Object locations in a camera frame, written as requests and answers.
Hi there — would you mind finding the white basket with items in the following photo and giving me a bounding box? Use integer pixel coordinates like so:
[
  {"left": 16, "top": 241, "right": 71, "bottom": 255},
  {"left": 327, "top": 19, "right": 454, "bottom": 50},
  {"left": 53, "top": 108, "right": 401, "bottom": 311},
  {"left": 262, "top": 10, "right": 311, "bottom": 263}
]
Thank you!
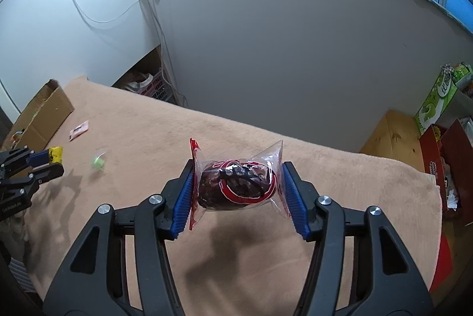
[{"left": 124, "top": 70, "right": 178, "bottom": 104}]

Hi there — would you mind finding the green printed carton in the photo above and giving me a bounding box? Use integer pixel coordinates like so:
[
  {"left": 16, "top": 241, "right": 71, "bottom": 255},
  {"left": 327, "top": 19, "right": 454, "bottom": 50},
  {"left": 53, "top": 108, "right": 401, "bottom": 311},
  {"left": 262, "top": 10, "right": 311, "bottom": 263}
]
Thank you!
[{"left": 414, "top": 65, "right": 473, "bottom": 135}]

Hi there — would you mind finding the pale green wrapped candy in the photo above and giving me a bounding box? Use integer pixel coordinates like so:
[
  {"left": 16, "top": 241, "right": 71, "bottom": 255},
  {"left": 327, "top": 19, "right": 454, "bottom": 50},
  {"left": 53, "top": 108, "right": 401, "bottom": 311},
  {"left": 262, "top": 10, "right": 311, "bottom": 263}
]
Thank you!
[{"left": 90, "top": 151, "right": 108, "bottom": 170}]

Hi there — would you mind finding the person's left hand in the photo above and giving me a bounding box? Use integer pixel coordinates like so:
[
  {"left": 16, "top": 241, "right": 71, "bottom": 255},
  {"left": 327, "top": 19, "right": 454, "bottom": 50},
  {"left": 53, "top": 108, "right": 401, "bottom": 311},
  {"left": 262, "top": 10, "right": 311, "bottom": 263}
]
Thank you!
[{"left": 0, "top": 215, "right": 31, "bottom": 262}]

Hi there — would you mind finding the brown cardboard box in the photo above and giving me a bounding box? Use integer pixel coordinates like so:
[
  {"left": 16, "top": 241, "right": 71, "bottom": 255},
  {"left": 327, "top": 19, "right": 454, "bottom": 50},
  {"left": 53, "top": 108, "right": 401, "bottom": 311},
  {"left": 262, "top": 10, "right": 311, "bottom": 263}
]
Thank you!
[{"left": 0, "top": 79, "right": 75, "bottom": 154}]

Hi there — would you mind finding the peach table blanket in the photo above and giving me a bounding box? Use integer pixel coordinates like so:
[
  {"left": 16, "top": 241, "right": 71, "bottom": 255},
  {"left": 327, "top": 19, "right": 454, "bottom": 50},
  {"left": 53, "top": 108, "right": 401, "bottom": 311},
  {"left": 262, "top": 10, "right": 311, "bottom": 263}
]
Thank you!
[{"left": 22, "top": 77, "right": 444, "bottom": 316}]

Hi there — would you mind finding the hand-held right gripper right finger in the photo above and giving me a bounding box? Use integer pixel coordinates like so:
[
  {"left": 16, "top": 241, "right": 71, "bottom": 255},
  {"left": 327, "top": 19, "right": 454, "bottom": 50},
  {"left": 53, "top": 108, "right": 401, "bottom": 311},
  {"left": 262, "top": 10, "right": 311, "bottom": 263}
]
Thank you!
[{"left": 281, "top": 161, "right": 433, "bottom": 316}]

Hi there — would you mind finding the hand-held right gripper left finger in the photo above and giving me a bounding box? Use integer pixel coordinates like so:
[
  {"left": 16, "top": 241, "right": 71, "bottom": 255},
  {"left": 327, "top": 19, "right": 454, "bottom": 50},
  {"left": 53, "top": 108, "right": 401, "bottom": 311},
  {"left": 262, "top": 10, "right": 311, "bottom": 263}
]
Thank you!
[{"left": 43, "top": 159, "right": 196, "bottom": 316}]

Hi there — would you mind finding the pink and white candy packet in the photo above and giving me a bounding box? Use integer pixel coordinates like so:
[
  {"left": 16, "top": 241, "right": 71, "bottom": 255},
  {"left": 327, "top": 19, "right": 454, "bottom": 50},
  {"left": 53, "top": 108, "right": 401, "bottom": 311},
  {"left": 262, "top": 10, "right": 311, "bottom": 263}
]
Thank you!
[{"left": 69, "top": 121, "right": 90, "bottom": 141}]

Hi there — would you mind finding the yellow candy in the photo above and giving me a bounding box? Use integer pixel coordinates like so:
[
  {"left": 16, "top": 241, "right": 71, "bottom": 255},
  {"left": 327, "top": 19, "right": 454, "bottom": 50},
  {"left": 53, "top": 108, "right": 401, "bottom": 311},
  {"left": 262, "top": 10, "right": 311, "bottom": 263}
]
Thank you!
[{"left": 48, "top": 146, "right": 64, "bottom": 165}]

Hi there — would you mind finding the red cardboard box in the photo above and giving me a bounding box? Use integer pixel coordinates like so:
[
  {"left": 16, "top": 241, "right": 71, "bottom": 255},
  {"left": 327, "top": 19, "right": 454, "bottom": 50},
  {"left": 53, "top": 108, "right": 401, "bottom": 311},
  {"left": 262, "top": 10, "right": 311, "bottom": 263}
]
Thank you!
[{"left": 419, "top": 118, "right": 473, "bottom": 294}]

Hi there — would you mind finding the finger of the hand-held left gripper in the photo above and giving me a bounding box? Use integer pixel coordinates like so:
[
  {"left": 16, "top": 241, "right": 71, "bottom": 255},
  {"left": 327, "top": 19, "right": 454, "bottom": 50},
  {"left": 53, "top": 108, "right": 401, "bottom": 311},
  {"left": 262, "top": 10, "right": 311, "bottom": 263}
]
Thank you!
[
  {"left": 0, "top": 147, "right": 51, "bottom": 173},
  {"left": 0, "top": 164, "right": 64, "bottom": 199}
]

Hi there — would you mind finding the date snack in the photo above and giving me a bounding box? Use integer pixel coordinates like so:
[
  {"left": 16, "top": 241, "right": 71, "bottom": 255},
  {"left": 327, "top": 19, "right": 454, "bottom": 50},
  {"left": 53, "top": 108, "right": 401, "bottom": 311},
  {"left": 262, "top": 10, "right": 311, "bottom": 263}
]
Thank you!
[{"left": 188, "top": 138, "right": 291, "bottom": 231}]

